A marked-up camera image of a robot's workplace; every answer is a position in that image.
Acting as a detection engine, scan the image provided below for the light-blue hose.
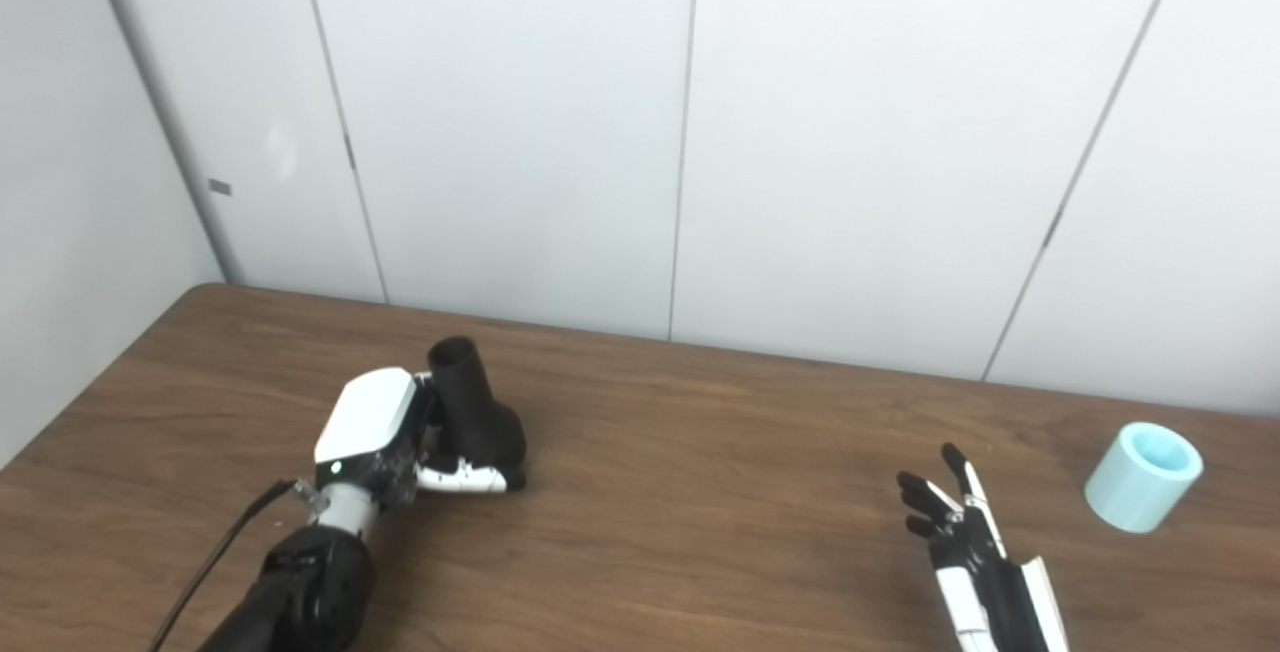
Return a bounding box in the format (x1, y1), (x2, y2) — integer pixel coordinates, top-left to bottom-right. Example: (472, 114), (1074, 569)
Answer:
(1084, 421), (1205, 535)

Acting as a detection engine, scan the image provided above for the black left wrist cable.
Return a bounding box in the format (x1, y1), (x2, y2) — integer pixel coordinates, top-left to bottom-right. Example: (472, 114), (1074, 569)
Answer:
(148, 478), (326, 652)

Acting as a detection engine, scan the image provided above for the black nozzle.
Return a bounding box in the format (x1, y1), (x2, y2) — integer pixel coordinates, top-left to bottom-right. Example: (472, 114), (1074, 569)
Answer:
(427, 335), (528, 478)

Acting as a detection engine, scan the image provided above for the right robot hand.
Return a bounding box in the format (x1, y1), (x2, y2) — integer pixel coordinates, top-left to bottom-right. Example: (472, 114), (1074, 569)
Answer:
(896, 442), (1071, 652)

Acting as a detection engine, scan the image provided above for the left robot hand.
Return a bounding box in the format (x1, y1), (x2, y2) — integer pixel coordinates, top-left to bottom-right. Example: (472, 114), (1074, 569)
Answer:
(312, 367), (528, 513)

